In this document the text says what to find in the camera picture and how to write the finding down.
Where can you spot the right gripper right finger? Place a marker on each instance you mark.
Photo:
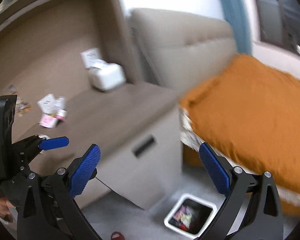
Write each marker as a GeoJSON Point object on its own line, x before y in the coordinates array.
{"type": "Point", "coordinates": [263, 218]}

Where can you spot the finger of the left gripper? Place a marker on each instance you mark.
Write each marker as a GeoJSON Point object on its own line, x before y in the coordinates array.
{"type": "Point", "coordinates": [65, 185]}
{"type": "Point", "coordinates": [53, 142]}

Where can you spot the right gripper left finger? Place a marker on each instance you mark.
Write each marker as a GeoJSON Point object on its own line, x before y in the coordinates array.
{"type": "Point", "coordinates": [48, 210]}

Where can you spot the white square trash bin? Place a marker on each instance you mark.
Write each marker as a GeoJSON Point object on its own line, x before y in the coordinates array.
{"type": "Point", "coordinates": [190, 216]}

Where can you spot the person's left hand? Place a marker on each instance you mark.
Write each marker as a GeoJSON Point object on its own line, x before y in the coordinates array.
{"type": "Point", "coordinates": [5, 212]}

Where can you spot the pink wrapper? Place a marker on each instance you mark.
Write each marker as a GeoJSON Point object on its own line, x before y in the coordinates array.
{"type": "Point", "coordinates": [48, 121]}

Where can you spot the colourful sticker strip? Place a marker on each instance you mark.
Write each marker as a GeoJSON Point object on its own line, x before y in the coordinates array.
{"type": "Point", "coordinates": [22, 106]}

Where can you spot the pink white small cup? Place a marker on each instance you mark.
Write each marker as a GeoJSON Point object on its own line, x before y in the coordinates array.
{"type": "Point", "coordinates": [60, 109]}

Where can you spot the red slipper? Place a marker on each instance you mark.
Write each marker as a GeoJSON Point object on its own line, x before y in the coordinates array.
{"type": "Point", "coordinates": [117, 236]}

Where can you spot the beige nightstand cabinet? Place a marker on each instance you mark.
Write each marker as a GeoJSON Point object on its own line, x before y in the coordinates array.
{"type": "Point", "coordinates": [138, 131]}

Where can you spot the white tissue box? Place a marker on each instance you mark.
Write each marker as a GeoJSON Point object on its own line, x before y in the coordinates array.
{"type": "Point", "coordinates": [106, 76]}

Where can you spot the orange bed cover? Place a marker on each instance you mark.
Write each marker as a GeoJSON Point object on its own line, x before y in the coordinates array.
{"type": "Point", "coordinates": [251, 113]}

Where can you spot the beige padded headboard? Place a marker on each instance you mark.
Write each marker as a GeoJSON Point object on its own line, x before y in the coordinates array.
{"type": "Point", "coordinates": [179, 50]}

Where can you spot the blue curtain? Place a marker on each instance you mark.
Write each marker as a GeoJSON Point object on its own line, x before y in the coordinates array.
{"type": "Point", "coordinates": [235, 14]}

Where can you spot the white wall socket centre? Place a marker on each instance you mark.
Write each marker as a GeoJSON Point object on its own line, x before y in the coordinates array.
{"type": "Point", "coordinates": [47, 104]}

